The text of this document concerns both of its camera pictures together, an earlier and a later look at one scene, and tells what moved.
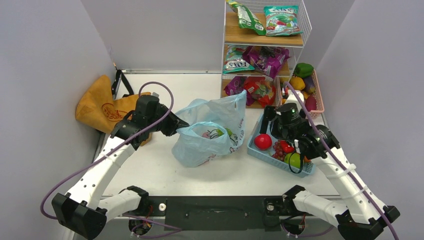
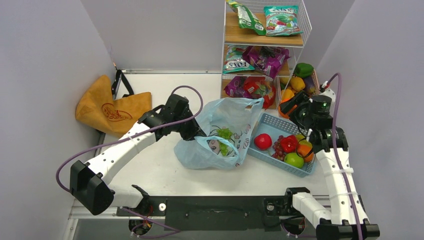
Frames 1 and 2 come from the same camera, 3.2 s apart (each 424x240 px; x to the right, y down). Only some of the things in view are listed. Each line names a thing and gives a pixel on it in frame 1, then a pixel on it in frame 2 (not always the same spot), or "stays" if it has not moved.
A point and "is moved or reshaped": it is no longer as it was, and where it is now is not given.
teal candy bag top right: x=282 y=20 stays
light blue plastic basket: x=266 y=156 stays
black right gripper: x=271 y=115 to x=294 y=102
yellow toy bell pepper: x=297 y=83 stays
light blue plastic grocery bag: x=216 y=128 is moved or reshaped
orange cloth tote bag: x=98 y=108 stays
